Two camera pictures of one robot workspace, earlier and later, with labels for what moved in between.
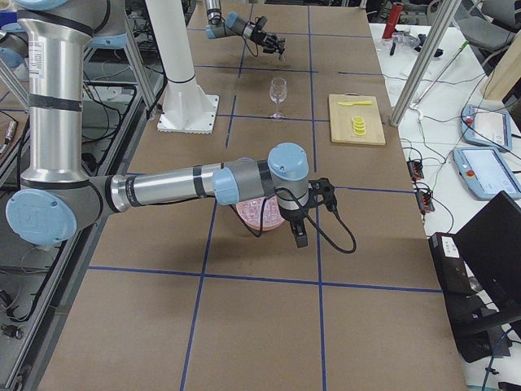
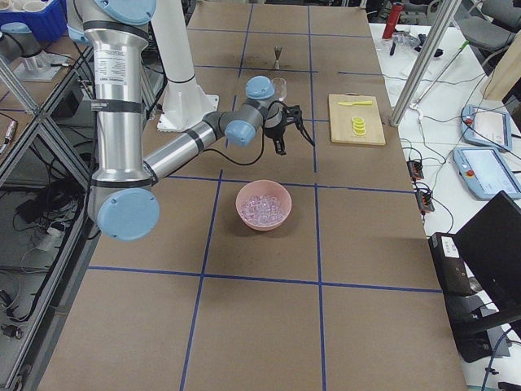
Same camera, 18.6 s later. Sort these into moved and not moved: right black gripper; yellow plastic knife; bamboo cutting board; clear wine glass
Moved: right black gripper
Not moved: clear wine glass; yellow plastic knife; bamboo cutting board
